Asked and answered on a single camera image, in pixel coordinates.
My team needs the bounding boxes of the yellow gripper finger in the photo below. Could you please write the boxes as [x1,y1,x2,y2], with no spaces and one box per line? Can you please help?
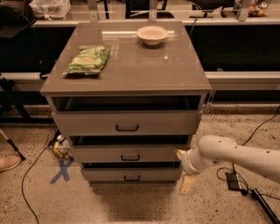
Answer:
[175,150,186,159]
[179,175,195,195]

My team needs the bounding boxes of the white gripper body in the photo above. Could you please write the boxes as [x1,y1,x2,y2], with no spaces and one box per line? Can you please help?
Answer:
[181,149,205,176]

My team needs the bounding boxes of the grey drawer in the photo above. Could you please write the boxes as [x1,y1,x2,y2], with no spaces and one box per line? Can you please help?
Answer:
[82,167,182,182]
[52,111,202,137]
[70,144,190,163]

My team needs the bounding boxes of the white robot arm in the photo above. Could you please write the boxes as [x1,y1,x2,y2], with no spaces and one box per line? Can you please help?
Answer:
[175,135,280,194]

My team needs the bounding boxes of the grey drawer cabinet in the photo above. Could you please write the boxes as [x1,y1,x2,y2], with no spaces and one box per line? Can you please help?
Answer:
[41,21,211,172]

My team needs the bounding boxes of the black power adapter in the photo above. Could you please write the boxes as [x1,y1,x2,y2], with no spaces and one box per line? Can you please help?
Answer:
[226,172,240,191]

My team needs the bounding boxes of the blue tape cross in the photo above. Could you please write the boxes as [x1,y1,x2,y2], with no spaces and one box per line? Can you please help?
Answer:
[50,158,74,185]

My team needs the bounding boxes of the white bowl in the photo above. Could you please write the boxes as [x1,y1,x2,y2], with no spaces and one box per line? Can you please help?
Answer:
[136,25,168,46]

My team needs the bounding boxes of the green chip bag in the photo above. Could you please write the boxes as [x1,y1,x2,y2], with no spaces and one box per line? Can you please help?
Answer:
[63,45,110,75]

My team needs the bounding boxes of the fruit pile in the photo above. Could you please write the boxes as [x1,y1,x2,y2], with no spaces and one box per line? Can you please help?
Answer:
[248,2,268,18]

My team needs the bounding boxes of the tan shoe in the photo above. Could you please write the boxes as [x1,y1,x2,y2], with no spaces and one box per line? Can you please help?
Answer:
[0,155,21,172]

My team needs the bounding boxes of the black tripod leg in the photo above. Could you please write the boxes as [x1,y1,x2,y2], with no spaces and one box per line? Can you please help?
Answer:
[0,73,27,162]

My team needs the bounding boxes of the white plastic bag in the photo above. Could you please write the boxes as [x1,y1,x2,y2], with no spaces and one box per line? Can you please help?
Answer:
[30,0,71,20]

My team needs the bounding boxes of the wire basket with items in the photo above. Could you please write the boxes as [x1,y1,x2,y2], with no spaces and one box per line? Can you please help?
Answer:
[44,128,72,159]

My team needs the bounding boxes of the black floor cable left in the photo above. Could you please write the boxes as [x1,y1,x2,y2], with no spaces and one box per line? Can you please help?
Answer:
[21,145,51,224]

